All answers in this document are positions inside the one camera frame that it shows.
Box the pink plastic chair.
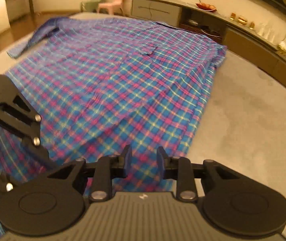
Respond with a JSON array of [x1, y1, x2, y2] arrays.
[[97, 0, 125, 16]]

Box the clear glassware on cabinet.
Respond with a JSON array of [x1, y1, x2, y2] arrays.
[[256, 23, 278, 45]]

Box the golden ornaments on cabinet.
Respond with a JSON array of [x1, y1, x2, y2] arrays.
[[230, 12, 255, 30]]

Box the red fruit plate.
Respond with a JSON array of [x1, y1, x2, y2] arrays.
[[196, 2, 217, 12]]

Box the green plastic chair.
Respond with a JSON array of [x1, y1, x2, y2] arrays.
[[80, 0, 105, 12]]

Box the long grey TV cabinet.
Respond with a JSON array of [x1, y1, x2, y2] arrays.
[[131, 0, 286, 87]]

